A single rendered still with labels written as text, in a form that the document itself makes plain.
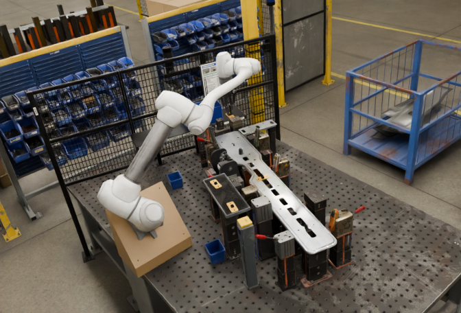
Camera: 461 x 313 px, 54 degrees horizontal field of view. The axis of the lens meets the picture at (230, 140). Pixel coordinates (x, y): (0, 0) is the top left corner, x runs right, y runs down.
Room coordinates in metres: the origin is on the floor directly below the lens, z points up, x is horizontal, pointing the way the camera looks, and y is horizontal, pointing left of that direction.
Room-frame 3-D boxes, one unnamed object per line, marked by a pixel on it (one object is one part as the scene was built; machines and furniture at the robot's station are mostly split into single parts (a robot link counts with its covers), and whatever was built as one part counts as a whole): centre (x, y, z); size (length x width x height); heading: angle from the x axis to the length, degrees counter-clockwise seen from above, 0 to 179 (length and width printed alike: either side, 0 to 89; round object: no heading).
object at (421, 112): (3.99, -1.90, 0.47); 1.20 x 0.80 x 0.95; 124
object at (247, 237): (1.76, -0.02, 0.92); 0.08 x 0.08 x 0.44; 19
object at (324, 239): (2.32, -0.19, 1.00); 1.38 x 0.22 x 0.02; 19
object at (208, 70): (3.33, 0.07, 1.30); 0.23 x 0.02 x 0.31; 109
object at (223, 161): (2.36, 0.05, 0.94); 0.18 x 0.13 x 0.49; 19
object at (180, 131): (3.12, 0.31, 1.02); 0.90 x 0.22 x 0.03; 109
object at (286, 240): (1.72, -0.22, 0.88); 0.11 x 0.10 x 0.36; 109
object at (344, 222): (1.84, -0.55, 0.88); 0.15 x 0.11 x 0.36; 109
